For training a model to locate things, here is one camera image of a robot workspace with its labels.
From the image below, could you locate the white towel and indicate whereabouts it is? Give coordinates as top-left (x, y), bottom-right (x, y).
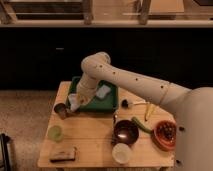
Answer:
top-left (68, 94), bottom-right (80, 112)

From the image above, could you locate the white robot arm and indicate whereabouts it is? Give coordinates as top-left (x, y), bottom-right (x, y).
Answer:
top-left (77, 52), bottom-right (213, 171)

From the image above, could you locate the small metal cup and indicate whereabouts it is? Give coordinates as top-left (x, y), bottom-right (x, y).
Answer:
top-left (54, 103), bottom-right (67, 119)

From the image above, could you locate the green plastic tray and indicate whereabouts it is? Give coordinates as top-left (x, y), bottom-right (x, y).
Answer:
top-left (65, 76), bottom-right (119, 113)

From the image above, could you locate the small dark bottle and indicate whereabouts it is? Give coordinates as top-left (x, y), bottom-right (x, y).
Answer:
top-left (113, 114), bottom-right (118, 124)

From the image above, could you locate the green plastic cup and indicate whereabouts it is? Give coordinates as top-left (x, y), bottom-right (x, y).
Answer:
top-left (47, 125), bottom-right (63, 142)

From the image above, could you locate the dark metal bowl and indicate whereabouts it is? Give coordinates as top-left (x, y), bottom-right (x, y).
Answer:
top-left (113, 120), bottom-right (139, 145)

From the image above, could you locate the green cucumber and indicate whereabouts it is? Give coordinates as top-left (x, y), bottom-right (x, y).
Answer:
top-left (131, 117), bottom-right (153, 134)

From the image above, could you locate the yellow banana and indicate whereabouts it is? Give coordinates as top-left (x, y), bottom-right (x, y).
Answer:
top-left (145, 103), bottom-right (155, 121)

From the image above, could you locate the orange bowl with food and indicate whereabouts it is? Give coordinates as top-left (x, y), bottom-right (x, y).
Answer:
top-left (153, 120), bottom-right (176, 151)

